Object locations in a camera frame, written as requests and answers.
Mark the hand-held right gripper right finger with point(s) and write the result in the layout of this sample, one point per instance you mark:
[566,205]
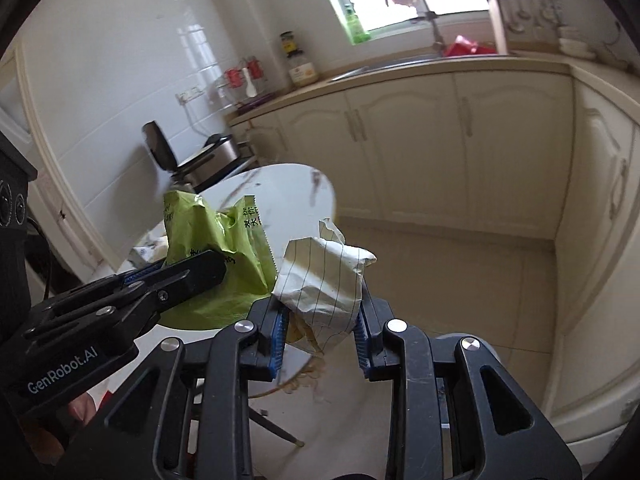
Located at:
[361,347]

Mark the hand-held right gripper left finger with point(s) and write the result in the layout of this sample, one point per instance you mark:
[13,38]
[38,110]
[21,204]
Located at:
[277,347]

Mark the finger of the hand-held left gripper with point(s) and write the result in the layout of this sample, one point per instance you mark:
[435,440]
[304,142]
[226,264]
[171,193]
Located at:
[200,275]
[145,272]

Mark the green snack bag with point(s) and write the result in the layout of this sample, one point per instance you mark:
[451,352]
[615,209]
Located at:
[220,240]

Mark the white lined paper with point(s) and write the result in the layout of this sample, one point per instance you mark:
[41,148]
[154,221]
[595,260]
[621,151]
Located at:
[320,280]

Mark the person's left hand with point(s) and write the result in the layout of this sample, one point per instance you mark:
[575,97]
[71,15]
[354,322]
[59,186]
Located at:
[82,407]

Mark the steel electric cooker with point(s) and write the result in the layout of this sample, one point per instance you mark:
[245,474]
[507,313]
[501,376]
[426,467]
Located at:
[215,160]

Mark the white marble round table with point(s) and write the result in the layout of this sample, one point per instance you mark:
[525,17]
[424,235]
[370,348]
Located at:
[295,195]

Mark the white plastic spoon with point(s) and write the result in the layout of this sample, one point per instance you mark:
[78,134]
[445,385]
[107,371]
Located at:
[250,87]

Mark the red cup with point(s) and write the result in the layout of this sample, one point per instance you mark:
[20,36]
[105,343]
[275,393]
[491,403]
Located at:
[234,78]
[256,68]

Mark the cream kitchen cabinet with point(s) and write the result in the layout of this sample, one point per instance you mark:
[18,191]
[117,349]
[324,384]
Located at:
[415,135]

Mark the large clear jar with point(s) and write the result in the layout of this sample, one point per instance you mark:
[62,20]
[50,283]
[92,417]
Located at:
[302,70]

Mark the small dark-lidded jar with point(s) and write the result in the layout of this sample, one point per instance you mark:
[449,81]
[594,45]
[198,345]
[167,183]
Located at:
[287,41]

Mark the steel sink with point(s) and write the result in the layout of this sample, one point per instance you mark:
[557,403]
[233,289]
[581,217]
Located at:
[380,64]

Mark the green bottle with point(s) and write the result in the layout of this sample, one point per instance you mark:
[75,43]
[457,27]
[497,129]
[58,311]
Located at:
[356,25]

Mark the red basin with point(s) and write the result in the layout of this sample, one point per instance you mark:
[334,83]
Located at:
[467,47]

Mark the metal faucet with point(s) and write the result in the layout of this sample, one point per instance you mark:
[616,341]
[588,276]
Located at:
[434,30]

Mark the wooden cutting board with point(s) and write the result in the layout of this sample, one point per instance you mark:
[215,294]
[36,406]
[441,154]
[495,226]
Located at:
[496,25]

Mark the white door frame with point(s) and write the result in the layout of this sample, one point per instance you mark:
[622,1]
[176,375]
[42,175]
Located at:
[55,170]

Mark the white wall socket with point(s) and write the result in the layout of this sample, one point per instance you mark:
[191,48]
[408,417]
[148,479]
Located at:
[190,95]

